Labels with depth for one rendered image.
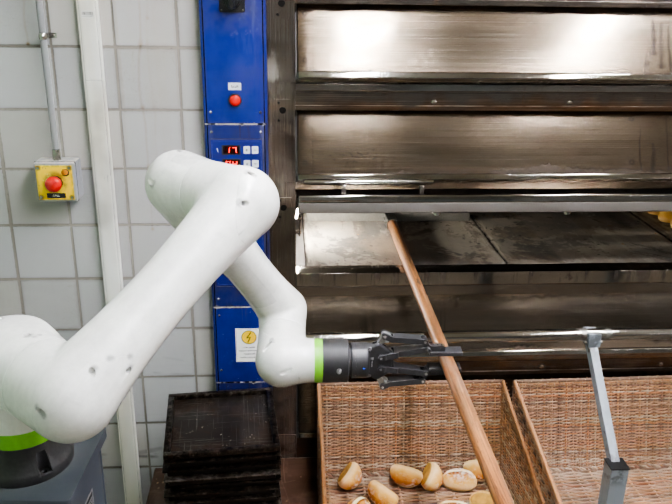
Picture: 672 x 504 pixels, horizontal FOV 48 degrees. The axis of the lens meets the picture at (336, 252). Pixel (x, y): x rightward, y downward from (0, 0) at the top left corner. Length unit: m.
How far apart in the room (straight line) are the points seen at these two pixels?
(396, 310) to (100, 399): 1.23
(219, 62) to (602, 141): 1.03
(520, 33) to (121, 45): 1.00
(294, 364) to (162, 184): 0.47
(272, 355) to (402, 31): 0.90
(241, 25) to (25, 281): 0.90
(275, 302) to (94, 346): 0.56
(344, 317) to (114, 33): 0.97
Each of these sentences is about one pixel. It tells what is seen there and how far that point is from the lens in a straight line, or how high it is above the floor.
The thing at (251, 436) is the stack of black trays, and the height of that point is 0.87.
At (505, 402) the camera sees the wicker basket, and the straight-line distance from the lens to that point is 2.28.
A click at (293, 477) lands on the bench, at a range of 2.32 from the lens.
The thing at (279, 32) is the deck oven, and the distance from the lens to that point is 1.96.
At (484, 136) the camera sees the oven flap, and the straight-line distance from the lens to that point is 2.08.
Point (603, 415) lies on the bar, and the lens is 1.88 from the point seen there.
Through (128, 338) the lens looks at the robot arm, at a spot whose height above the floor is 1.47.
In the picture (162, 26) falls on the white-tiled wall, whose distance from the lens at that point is 1.98.
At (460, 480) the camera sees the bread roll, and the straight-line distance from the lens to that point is 2.26.
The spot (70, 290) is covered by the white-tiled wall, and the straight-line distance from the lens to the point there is 2.20.
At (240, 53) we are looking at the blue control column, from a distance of 1.94.
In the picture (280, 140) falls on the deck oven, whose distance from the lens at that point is 2.00.
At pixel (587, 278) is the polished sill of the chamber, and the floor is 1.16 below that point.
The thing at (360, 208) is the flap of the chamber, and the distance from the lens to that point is 1.90.
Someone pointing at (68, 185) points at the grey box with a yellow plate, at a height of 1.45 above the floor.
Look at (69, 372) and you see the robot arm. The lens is 1.12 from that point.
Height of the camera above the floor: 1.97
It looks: 20 degrees down
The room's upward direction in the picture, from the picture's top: 1 degrees clockwise
